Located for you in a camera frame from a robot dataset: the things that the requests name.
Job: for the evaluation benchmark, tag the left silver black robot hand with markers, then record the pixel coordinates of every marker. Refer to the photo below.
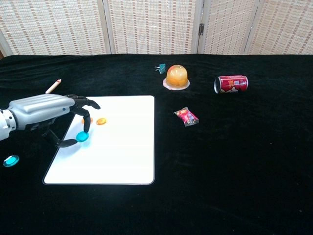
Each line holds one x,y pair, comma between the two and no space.
39,110

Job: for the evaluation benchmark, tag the blue round magnet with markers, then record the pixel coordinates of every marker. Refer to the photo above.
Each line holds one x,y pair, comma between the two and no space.
11,160
82,137

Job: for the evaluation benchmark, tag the yellow round magnet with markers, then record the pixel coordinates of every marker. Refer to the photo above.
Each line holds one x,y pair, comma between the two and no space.
91,120
101,121

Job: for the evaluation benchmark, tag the white pen with red tip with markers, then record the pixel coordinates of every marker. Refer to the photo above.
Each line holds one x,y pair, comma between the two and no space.
53,86

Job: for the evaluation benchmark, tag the woven bamboo screen panel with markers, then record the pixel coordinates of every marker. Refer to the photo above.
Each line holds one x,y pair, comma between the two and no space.
53,27
151,27
227,27
283,27

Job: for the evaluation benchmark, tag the white magnetic board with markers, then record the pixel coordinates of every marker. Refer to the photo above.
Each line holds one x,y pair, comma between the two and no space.
117,151

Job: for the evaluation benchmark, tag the green binder clip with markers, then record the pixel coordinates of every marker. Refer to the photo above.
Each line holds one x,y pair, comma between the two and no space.
162,68

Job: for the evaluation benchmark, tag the orange fruit jelly cup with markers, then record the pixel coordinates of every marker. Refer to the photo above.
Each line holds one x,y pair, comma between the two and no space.
176,77

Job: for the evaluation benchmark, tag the red wrapped candy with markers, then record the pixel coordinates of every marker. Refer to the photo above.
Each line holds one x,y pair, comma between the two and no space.
187,117

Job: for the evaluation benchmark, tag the black metal screen hinge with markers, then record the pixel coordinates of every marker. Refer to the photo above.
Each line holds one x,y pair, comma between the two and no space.
201,29

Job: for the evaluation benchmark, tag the red soda can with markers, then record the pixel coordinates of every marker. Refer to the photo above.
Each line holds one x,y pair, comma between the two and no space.
232,84

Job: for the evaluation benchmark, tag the black velvet tablecloth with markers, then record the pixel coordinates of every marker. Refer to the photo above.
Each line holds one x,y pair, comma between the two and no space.
232,159

